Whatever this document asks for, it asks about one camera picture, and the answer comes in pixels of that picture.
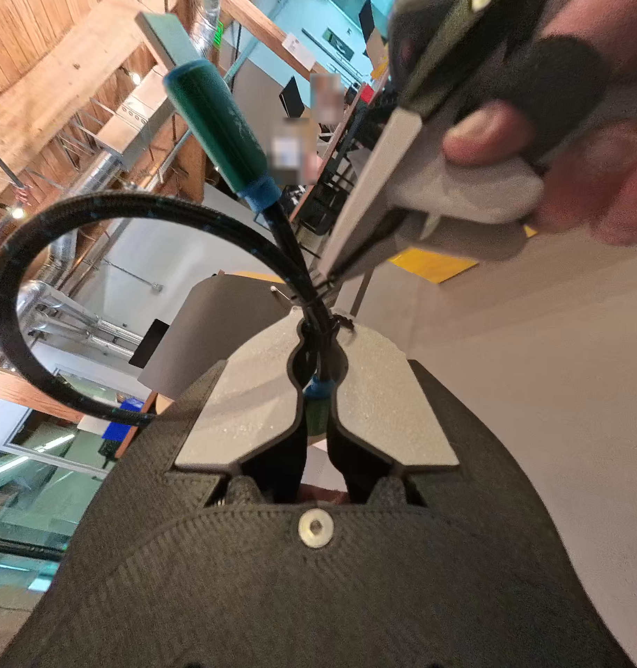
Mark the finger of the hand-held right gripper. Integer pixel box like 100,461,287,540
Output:
317,108,424,283

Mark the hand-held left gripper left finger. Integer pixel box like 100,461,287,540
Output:
174,313,305,472

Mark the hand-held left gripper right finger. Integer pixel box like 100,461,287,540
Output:
329,326,458,479

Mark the green plug braided hdmi cable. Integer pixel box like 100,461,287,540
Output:
0,11,346,434

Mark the person's right hand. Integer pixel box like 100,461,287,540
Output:
442,0,637,247

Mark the yellow plastic bin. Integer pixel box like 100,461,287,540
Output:
390,225,538,285

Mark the grey panel with wooden rim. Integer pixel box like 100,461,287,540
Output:
141,274,298,397

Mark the rectangular metal duct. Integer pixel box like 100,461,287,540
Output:
94,68,183,173

